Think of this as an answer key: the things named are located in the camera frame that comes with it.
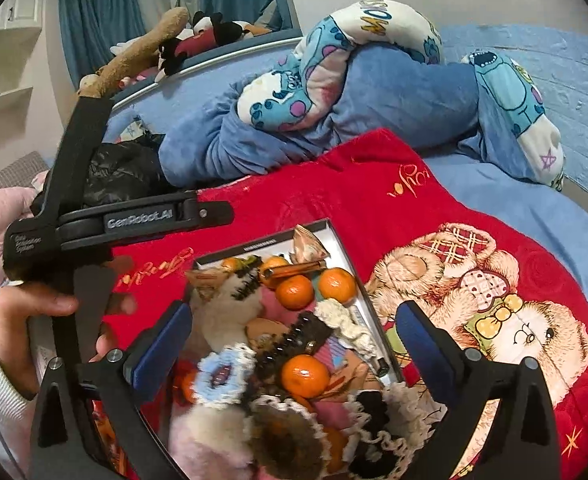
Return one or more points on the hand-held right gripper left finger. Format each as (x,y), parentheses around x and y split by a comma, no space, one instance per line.
(161,345)

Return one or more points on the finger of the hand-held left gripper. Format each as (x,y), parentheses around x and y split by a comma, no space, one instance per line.
(81,140)
(214,216)

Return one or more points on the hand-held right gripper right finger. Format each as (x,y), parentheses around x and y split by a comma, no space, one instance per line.
(419,345)

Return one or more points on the black cardboard box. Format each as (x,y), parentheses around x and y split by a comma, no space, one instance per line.
(269,241)

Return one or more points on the person's left hand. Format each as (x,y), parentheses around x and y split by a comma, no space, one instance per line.
(34,305)

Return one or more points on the black puffer jacket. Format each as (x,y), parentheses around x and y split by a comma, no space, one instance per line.
(124,170)

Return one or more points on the blue white crochet scrunchie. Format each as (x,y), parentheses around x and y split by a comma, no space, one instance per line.
(204,377)

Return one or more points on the orange white snack packet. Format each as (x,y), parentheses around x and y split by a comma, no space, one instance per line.
(204,281)

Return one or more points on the small black claw clip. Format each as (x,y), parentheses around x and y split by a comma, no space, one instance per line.
(244,276)

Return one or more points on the white furry hair accessory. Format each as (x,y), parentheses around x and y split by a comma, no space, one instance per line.
(226,310)

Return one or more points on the black lace trim scrunchie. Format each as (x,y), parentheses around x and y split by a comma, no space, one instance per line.
(374,410)

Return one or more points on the cream ruffled scrunchie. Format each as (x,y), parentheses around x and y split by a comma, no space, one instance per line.
(339,317)

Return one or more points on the grey woven cushion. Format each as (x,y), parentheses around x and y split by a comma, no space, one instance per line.
(4,177)

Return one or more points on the pink plush toy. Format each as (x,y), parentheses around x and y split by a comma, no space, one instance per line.
(141,75)

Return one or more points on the gold foil snack wrapper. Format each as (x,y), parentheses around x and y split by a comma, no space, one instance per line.
(306,247)

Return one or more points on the white plush toy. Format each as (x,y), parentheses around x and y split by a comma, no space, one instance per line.
(124,49)

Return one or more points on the brown plush toy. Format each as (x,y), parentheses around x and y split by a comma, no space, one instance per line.
(134,50)

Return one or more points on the red bear print blanket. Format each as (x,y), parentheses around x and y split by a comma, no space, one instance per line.
(324,185)

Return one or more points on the large dark brown claw clip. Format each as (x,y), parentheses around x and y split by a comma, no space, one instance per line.
(294,340)

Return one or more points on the black red plush mouse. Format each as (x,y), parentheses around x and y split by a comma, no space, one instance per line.
(194,42)

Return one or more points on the brown furry scrunchie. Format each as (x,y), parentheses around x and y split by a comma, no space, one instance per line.
(284,440)

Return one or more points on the blue bed sheet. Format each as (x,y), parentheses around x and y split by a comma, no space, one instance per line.
(499,185)

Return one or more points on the blue cartoon print blanket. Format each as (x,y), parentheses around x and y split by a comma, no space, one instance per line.
(399,90)

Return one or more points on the white wall shelf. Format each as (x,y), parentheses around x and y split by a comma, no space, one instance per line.
(9,30)

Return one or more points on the white bed frame rail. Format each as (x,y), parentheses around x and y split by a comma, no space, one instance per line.
(254,46)

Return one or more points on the blue foam wall panel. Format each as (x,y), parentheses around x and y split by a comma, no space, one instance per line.
(549,85)

